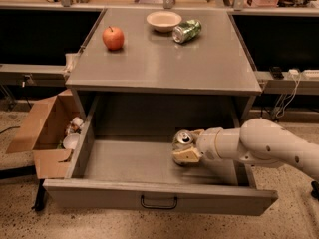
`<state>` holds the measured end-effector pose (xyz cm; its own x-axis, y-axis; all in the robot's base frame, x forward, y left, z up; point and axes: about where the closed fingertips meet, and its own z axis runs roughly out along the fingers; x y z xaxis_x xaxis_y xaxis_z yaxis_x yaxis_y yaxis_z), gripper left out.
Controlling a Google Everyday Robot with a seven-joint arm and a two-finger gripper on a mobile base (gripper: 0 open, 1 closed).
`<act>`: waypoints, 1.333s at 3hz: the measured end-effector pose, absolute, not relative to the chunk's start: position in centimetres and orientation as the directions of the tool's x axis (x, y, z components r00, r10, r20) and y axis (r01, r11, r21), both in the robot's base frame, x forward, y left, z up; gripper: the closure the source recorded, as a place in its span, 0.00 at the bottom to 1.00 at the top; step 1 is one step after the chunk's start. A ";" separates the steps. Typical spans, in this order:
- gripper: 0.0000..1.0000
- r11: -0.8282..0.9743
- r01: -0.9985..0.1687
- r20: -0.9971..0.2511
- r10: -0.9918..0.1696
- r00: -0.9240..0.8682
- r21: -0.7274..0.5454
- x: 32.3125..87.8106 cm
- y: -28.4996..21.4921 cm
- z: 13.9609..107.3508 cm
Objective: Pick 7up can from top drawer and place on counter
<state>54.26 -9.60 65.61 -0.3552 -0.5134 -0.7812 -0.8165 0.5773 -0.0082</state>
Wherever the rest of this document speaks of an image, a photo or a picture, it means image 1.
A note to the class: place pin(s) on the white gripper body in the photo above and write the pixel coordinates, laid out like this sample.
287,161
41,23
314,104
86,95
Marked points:
206,143

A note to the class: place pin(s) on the green white 7up can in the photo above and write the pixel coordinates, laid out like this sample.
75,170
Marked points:
182,140

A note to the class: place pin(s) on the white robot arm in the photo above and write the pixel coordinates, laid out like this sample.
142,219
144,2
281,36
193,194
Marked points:
257,142

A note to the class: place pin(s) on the grey open drawer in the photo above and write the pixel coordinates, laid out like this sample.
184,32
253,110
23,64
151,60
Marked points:
112,167

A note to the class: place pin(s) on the green can lying down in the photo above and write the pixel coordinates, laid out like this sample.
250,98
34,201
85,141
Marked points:
186,31

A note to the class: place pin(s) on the grey cabinet counter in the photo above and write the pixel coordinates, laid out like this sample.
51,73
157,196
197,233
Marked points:
155,82

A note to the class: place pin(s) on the black remote on shelf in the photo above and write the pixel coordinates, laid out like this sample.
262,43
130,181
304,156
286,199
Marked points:
276,73

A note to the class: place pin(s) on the white ceramic bowl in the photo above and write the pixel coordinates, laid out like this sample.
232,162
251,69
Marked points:
163,21

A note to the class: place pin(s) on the white power strip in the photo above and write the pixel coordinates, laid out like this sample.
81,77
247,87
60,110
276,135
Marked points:
311,74

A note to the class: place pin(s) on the white cup in box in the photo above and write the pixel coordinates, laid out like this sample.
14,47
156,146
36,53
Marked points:
78,122

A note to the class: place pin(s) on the white bowl in box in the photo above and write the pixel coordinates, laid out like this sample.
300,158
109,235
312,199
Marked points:
70,141

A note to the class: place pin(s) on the red apple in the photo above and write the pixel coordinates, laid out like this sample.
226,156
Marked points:
113,38

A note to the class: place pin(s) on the brown cardboard box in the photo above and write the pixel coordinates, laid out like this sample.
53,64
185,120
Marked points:
42,132

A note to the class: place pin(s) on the black drawer handle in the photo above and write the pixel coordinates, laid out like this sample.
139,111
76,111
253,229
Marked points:
159,203

